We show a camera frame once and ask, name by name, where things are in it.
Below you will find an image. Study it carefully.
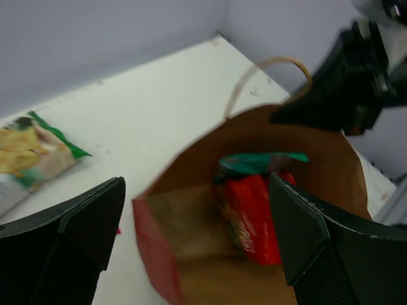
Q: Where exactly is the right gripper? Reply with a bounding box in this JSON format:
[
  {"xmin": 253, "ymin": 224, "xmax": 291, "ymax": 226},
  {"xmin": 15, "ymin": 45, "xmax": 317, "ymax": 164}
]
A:
[{"xmin": 270, "ymin": 1, "xmax": 406, "ymax": 135}]

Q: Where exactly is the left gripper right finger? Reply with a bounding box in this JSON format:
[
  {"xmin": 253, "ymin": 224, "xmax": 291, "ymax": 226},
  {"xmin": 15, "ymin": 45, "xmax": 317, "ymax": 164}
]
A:
[{"xmin": 269, "ymin": 174, "xmax": 406, "ymax": 304}]

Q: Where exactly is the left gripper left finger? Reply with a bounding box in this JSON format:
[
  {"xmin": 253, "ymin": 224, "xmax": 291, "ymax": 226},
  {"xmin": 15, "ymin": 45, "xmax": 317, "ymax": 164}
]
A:
[{"xmin": 1, "ymin": 177, "xmax": 126, "ymax": 305}]

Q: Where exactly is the green Chuby cassava chips bag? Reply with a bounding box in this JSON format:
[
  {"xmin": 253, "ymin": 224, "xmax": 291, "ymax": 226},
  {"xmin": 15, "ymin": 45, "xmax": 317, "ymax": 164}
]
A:
[{"xmin": 0, "ymin": 110, "xmax": 93, "ymax": 217}]

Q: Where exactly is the teal snack packet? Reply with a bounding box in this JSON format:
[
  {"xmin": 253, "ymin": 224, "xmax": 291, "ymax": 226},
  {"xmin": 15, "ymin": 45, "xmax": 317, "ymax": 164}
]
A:
[{"xmin": 213, "ymin": 152, "xmax": 309, "ymax": 184}]

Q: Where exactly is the red brown paper bag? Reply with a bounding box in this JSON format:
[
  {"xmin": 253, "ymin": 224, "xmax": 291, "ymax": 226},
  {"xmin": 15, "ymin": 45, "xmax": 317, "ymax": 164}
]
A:
[{"xmin": 132, "ymin": 57, "xmax": 370, "ymax": 304}]

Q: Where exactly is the red snack packet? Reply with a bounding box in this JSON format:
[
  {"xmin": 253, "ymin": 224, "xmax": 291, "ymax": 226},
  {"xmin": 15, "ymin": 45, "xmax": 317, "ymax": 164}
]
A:
[{"xmin": 213, "ymin": 171, "xmax": 282, "ymax": 265}]

